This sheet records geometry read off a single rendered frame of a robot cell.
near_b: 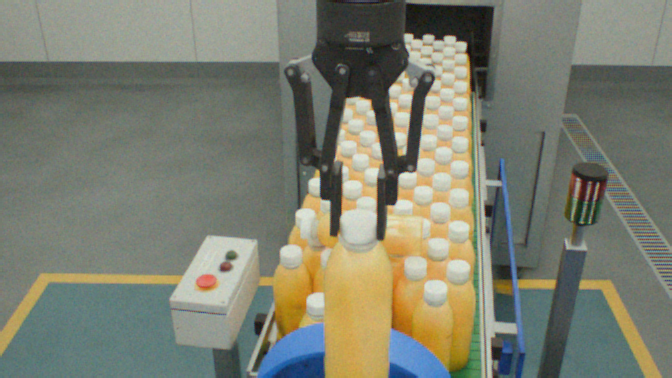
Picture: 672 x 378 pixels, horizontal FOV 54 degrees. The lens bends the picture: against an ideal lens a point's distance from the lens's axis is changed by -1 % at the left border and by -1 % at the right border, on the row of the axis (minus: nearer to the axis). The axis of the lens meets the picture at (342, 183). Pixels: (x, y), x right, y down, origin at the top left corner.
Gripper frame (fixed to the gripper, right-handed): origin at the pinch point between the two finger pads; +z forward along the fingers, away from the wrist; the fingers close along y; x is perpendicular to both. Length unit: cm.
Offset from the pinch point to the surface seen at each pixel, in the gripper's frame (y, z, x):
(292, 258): -17, 37, 40
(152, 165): -158, 148, 272
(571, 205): 32, 29, 53
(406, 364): 5.3, 26.6, 6.4
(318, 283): -12, 41, 40
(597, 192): 36, 25, 52
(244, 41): -142, 117, 417
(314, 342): -6.5, 25.7, 7.6
